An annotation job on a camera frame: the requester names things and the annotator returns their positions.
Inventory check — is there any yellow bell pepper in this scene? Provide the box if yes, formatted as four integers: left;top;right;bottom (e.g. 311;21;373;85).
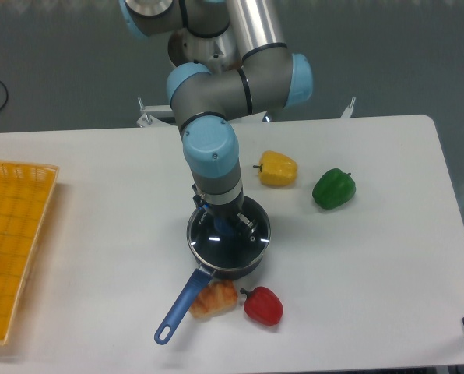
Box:
254;150;297;187

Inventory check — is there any green bell pepper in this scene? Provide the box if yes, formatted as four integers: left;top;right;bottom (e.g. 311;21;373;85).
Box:
312;168;357;210

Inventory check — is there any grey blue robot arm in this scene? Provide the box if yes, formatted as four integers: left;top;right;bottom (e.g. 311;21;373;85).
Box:
119;1;313;238

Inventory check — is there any croissant bread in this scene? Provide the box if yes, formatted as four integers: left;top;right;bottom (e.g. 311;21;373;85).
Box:
189;280;238;319

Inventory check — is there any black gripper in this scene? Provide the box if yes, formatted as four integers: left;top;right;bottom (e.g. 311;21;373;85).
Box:
192;183;258;242

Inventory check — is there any dark blue saucepan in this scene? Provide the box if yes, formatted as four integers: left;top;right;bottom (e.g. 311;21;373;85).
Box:
154;196;272;346

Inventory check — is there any yellow woven basket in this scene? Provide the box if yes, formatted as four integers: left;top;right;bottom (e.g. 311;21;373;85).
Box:
0;160;59;345

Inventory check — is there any red bell pepper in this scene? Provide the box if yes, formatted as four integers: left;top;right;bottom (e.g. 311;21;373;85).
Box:
240;286;283;326

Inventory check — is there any glass pot lid blue knob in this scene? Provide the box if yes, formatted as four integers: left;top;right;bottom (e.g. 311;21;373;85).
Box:
187;196;271;270

